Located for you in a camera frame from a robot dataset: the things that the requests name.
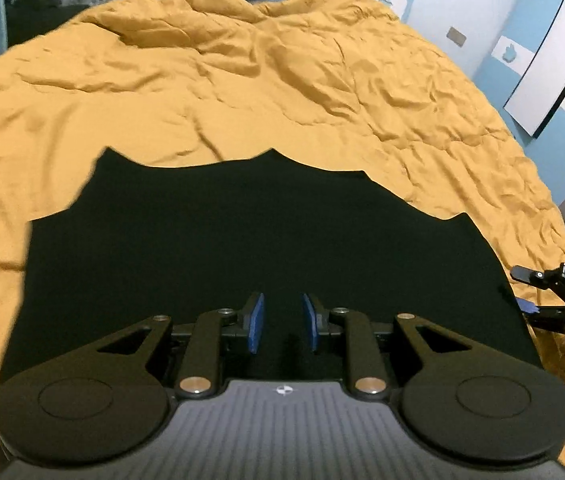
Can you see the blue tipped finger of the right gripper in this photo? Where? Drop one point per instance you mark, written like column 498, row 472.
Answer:
column 526, row 307

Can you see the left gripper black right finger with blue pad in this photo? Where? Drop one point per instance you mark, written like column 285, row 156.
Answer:
column 459, row 397

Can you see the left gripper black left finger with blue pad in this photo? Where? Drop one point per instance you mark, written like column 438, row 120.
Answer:
column 105, row 399

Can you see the black t-shirt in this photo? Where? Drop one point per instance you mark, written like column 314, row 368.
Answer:
column 140, row 241

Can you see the blue white wardrobe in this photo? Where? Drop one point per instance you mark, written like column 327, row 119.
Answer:
column 524, row 79

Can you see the mustard yellow duvet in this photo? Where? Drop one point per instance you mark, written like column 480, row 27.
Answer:
column 337, row 85

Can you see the beige wall switch plate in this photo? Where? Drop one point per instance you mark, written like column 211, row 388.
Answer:
column 456, row 37

